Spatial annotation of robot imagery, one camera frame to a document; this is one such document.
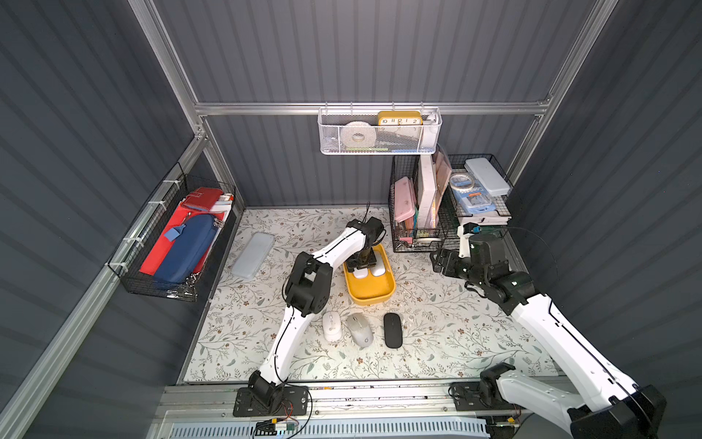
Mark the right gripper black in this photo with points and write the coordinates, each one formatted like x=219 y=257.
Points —
x=443 y=261

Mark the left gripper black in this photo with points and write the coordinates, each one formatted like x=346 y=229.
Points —
x=361 y=259

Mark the silver mouse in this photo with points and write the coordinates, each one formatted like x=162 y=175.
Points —
x=378 y=270

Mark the yellow storage box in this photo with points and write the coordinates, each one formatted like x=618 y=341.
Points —
x=372 y=290

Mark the grey mouse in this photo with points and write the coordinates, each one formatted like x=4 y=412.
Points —
x=360 y=330

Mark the black mouse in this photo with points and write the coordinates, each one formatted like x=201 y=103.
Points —
x=393 y=334

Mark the small white mouse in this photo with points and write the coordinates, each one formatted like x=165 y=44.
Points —
x=332 y=327

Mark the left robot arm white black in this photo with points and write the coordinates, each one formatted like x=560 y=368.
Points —
x=306 y=292

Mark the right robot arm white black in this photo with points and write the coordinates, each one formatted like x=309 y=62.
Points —
x=606 y=402

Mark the white upright box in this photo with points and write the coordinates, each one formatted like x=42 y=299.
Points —
x=426 y=191

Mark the blue packaged tape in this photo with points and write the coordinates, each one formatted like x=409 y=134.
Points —
x=470 y=195

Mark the pink pencil case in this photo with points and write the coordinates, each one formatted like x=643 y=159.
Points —
x=404 y=200

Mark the pink upright folder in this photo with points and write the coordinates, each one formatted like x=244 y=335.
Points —
x=443 y=171

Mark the white case on organizer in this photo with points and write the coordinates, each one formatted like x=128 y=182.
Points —
x=488 y=176

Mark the light blue pencil case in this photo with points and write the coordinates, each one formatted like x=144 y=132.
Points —
x=249 y=262

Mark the white tape roll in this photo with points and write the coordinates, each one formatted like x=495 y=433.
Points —
x=358 y=135

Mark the white mesh hanging basket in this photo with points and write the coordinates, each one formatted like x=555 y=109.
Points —
x=391 y=140

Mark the yellow clock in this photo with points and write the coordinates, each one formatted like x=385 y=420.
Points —
x=400 y=118

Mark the red folder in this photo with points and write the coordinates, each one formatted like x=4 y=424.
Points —
x=203 y=200

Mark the blue pouch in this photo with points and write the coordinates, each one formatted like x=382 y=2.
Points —
x=190 y=242

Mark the black wire desk organizer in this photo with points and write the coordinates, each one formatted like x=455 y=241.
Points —
x=450 y=214

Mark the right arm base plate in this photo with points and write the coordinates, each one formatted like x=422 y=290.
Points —
x=476 y=396

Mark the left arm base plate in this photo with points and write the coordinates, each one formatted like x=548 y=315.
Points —
x=284 y=401

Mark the aluminium front rail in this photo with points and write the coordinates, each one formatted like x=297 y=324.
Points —
x=331 y=400

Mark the black wire wall basket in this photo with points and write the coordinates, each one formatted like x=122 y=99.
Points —
x=127 y=259

